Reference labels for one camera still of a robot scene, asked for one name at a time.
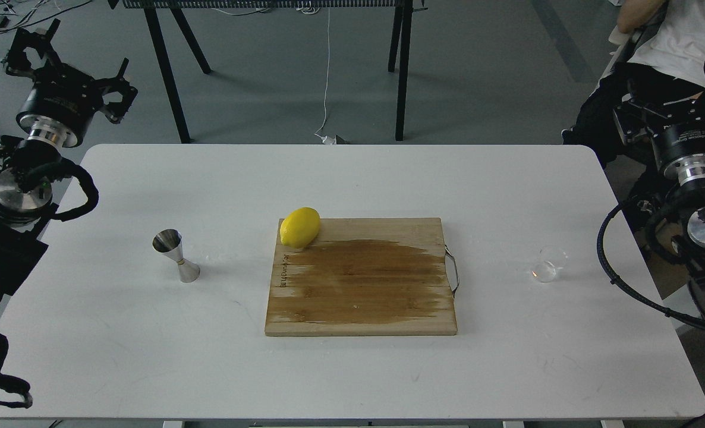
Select white hanging cable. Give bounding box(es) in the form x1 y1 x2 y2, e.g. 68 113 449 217
314 7 348 146

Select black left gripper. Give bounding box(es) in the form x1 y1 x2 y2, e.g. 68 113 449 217
1 19 138 149

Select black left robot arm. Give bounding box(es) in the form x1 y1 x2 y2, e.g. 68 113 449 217
0 19 138 301

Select black metal frame table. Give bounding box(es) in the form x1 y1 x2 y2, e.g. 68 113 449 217
108 1 428 144

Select floor cable bundle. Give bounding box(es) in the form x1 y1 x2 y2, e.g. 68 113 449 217
0 0 95 42

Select clear glass cup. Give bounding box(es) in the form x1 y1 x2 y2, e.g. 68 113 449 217
531 246 569 284

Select steel double jigger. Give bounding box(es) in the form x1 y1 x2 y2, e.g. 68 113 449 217
152 229 201 284

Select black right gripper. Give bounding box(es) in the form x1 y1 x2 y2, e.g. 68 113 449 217
613 61 705 179

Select wooden cutting board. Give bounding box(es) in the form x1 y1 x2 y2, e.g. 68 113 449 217
265 218 458 338

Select seated person white shirt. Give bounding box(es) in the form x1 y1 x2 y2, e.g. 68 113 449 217
562 1 705 167

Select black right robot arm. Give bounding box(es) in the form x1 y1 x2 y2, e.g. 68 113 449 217
596 62 705 331

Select yellow lemon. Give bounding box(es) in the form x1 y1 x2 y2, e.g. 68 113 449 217
279 207 322 249

